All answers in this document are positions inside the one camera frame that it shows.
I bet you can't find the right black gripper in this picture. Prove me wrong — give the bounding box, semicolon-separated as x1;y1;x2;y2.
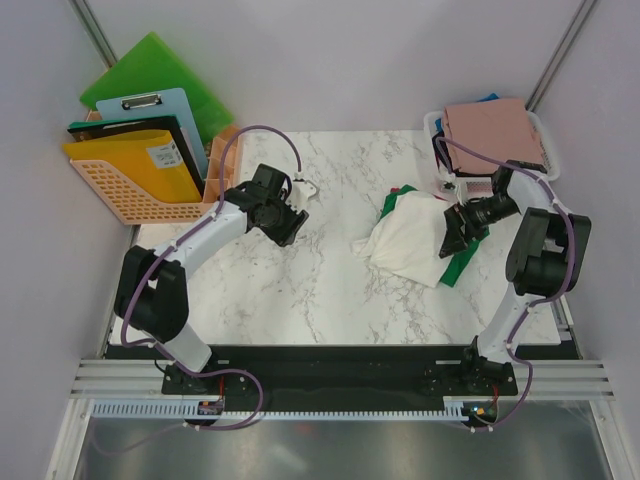
439;193;520;258

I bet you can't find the green t shirt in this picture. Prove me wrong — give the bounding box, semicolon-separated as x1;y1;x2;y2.
378;184;489;287

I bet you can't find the white printed t shirt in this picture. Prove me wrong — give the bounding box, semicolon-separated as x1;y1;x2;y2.
351;190;450;288

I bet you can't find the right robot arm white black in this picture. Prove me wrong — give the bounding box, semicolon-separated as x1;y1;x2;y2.
439;160;592;394

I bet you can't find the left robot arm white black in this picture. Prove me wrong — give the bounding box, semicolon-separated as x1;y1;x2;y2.
114;164;318;393

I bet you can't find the white laundry basket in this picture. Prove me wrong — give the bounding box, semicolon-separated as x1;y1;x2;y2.
423;111;561;196

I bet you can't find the peach compartment organizer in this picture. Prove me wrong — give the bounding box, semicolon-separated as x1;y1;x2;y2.
203;125;243;208

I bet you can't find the black garment in basket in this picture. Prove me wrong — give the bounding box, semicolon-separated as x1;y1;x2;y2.
431;132;454;173

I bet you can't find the pink folded t shirt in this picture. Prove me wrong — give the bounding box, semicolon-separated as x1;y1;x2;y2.
442;98;543;165

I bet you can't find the yellow folder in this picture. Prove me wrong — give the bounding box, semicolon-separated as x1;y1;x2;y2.
62;129;202;203

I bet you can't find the orange mesh file holder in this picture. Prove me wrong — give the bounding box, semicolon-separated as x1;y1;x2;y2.
67;154;206;225

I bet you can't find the light blue clipboard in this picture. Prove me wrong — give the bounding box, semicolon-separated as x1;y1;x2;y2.
96;88;209;177

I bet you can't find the green plastic board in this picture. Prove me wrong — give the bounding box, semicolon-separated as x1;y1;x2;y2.
80;32;234;143

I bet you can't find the black folder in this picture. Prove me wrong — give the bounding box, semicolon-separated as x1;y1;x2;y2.
67;115;197;162

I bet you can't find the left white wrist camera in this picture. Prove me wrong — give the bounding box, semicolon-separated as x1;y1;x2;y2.
287;173;319;211

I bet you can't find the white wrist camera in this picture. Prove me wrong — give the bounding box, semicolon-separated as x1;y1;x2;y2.
437;175;459;200
287;173;319;211

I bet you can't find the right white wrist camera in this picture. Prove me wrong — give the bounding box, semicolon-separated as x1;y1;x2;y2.
437;175;459;200

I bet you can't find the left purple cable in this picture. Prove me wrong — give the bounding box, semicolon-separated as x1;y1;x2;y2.
119;124;302;431

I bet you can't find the purple cable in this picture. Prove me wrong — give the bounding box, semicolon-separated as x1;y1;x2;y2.
435;135;575;434
119;124;302;431

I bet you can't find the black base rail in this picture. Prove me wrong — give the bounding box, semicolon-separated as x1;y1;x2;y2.
159;342;581;414

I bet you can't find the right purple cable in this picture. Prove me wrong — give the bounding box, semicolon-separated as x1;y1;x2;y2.
435;135;575;434

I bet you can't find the white cable duct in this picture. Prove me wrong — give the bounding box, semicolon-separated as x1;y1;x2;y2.
91;399;469;422

